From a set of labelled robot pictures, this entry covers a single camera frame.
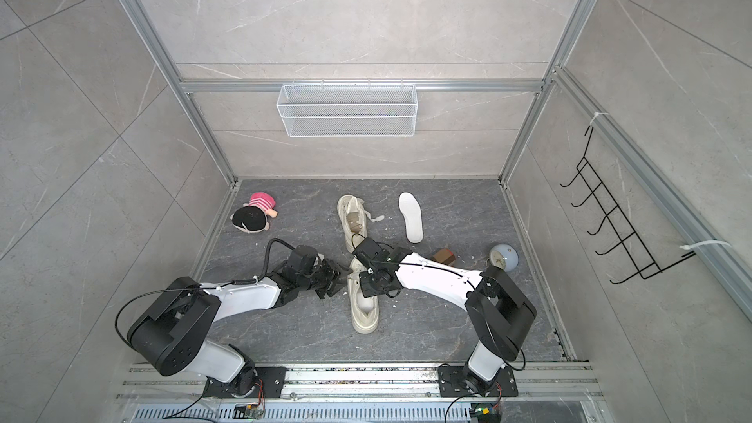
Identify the aluminium corner frame post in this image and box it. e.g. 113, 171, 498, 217
499, 0, 597, 189

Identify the black wire hook rack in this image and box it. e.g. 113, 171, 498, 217
559, 127, 696, 285

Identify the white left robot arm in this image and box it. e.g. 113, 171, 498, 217
119, 238, 346, 397

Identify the pink plush doll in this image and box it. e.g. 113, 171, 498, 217
230, 192, 278, 234

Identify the aluminium front rail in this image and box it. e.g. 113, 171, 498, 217
106, 362, 614, 422

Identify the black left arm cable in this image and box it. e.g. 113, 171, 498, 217
260, 237, 298, 283

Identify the white wire mesh basket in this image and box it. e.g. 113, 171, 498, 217
276, 83, 419, 138

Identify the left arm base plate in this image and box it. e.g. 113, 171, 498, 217
203, 366, 287, 399

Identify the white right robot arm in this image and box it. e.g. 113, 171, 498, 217
354, 238, 537, 394

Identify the cream sneaker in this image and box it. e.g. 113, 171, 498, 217
348, 258, 379, 335
337, 195, 385, 253

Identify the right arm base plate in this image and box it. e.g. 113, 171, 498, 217
437, 363, 519, 398

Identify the white shoe insole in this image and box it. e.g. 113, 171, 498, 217
399, 192, 424, 244

